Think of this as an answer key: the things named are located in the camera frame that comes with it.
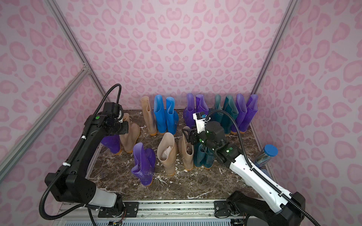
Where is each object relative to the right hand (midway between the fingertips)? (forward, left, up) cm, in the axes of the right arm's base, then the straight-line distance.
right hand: (187, 129), depth 70 cm
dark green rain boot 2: (-9, -11, -14) cm, 20 cm away
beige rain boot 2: (-8, +10, -10) cm, 16 cm away
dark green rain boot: (-10, -6, -7) cm, 14 cm away
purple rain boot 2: (+20, -8, -4) cm, 22 cm away
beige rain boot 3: (-11, 0, -3) cm, 12 cm away
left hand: (+6, +36, -6) cm, 37 cm away
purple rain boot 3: (+18, -32, -5) cm, 37 cm away
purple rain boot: (+17, 0, -9) cm, 20 cm away
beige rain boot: (+15, +24, -7) cm, 30 cm away
